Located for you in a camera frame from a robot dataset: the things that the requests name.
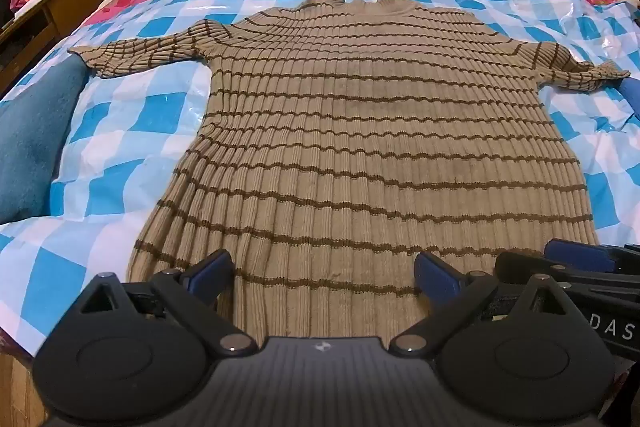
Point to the teal blanket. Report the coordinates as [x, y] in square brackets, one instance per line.
[30, 142]

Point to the wooden desk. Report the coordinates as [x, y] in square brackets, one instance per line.
[65, 7]

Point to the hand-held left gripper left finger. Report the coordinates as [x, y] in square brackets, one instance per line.
[212, 272]

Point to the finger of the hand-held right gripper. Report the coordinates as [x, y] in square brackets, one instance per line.
[575, 253]
[525, 268]

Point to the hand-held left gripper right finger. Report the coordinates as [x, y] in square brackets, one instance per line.
[436, 276]

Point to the blue white checked plastic sheet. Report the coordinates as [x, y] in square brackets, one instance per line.
[125, 117]

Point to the tan striped knit sweater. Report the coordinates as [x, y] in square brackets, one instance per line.
[380, 147]

